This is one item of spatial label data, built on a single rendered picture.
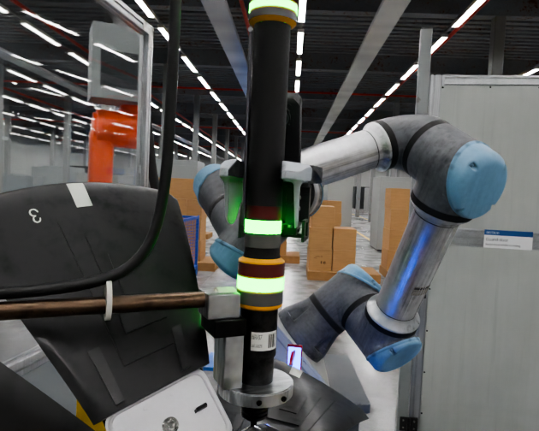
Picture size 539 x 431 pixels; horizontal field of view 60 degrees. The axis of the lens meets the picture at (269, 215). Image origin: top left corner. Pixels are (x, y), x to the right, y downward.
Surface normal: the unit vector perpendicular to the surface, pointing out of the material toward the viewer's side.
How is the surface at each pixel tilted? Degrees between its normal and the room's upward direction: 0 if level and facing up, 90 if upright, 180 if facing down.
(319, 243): 90
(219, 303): 90
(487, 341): 90
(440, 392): 90
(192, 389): 53
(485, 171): 113
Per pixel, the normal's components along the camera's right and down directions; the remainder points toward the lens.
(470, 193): 0.44, 0.44
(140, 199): 0.49, -0.70
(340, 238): -0.04, 0.05
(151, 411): 0.24, -0.54
